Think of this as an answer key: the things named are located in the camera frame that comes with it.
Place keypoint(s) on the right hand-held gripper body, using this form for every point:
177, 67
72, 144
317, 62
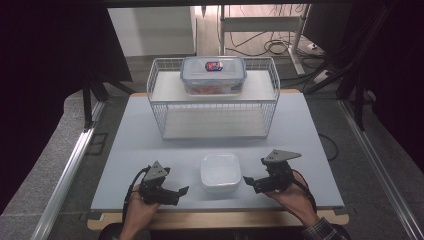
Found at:
278, 178

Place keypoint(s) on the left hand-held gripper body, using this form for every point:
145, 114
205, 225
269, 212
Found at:
156, 195

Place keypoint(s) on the white square container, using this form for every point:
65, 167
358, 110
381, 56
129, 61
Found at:
220, 173

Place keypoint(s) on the clear container with blue lid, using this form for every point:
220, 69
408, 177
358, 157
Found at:
200, 71

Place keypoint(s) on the person's left hand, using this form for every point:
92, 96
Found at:
140, 211

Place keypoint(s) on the person's right hand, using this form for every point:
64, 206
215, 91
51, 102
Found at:
293, 200

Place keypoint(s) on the dark floor socket plate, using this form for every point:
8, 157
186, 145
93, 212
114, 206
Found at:
96, 144

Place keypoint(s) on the white power strip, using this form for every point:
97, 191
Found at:
321, 76

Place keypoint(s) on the black metal stand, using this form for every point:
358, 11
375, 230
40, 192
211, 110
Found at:
359, 96
87, 100

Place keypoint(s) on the white cabinet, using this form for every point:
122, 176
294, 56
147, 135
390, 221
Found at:
151, 30

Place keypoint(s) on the aluminium rail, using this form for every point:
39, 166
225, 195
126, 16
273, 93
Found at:
380, 173
63, 186

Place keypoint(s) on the white desk frame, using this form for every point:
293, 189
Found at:
260, 24

